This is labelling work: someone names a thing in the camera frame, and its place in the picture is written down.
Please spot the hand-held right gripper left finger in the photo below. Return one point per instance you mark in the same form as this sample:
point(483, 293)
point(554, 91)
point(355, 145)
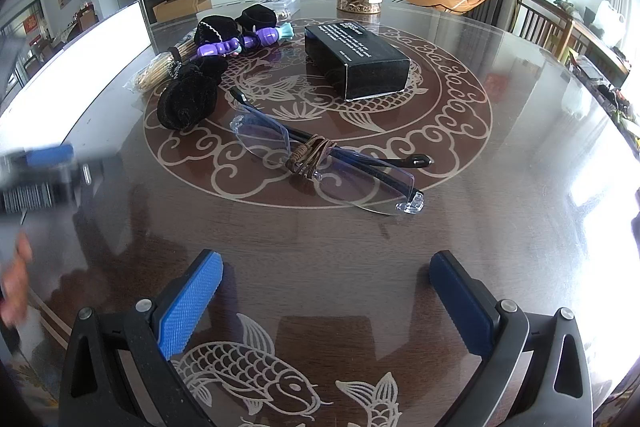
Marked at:
point(192, 302)

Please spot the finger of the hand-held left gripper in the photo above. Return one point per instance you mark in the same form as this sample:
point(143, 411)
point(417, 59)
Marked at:
point(50, 155)

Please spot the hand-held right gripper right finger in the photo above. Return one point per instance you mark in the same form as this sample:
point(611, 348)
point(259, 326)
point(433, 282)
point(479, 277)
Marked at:
point(460, 302)

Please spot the black velvet pouch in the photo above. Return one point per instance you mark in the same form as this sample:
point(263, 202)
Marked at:
point(256, 18)
point(187, 104)
point(205, 69)

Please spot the clear rimless eyeglasses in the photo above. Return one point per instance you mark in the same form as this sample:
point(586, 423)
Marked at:
point(350, 187)

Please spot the purple toy wand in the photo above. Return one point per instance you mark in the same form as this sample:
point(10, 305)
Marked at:
point(235, 44)

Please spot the black cardboard box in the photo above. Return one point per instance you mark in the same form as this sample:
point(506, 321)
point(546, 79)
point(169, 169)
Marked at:
point(360, 57)

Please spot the person's left hand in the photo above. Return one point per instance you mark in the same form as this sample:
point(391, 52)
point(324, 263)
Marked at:
point(15, 282)

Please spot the white flat panel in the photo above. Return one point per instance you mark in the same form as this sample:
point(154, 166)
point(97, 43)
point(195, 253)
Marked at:
point(75, 67)

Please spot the bundle of bamboo sticks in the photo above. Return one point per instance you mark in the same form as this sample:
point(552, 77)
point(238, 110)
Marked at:
point(157, 69)

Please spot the brown cardboard box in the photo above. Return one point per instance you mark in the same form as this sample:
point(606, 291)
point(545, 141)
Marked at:
point(182, 7)

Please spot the black pouch with white trim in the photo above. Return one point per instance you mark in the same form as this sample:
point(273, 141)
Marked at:
point(217, 27)

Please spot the clear plastic storage box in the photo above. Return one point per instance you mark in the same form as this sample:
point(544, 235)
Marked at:
point(282, 3)

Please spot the wooden side desk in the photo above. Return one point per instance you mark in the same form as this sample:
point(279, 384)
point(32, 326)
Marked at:
point(597, 52)

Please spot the wooden chair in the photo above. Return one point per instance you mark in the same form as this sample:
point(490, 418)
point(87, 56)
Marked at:
point(542, 24)

